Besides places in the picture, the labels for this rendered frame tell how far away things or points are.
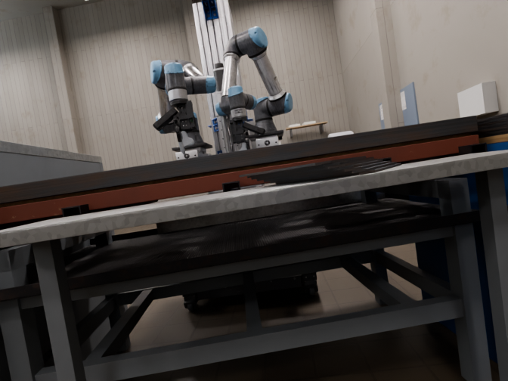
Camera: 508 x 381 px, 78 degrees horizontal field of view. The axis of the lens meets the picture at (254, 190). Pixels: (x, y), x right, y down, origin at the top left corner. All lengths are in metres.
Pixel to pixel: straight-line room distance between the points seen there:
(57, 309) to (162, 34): 10.16
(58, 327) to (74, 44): 11.14
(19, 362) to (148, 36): 10.14
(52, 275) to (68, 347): 0.17
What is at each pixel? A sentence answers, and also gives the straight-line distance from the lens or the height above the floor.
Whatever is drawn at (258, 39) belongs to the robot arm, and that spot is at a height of 1.50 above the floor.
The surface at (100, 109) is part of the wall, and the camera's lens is 10.93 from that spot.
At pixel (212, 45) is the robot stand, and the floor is 1.72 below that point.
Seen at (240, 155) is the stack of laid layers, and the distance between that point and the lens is 0.94.
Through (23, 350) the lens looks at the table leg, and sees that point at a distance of 1.25.
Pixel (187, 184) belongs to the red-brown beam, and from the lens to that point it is 0.95.
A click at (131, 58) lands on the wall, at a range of 10.86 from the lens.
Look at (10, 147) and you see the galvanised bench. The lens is 1.52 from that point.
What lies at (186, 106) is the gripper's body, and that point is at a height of 1.10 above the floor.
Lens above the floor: 0.78
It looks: 3 degrees down
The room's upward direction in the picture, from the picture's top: 9 degrees counter-clockwise
